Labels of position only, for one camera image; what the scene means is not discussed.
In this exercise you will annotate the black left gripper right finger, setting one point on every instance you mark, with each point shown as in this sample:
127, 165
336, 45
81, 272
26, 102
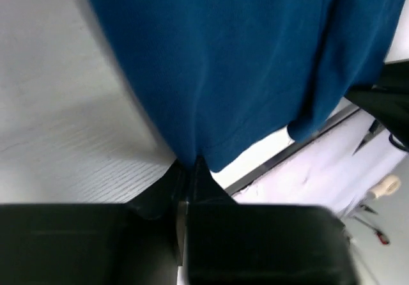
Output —
232, 243

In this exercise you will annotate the blue t shirt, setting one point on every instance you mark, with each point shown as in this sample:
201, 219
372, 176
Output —
217, 76

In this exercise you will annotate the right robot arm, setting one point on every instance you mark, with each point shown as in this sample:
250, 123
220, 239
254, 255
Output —
387, 101

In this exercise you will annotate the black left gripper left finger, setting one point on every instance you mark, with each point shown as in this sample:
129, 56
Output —
93, 243

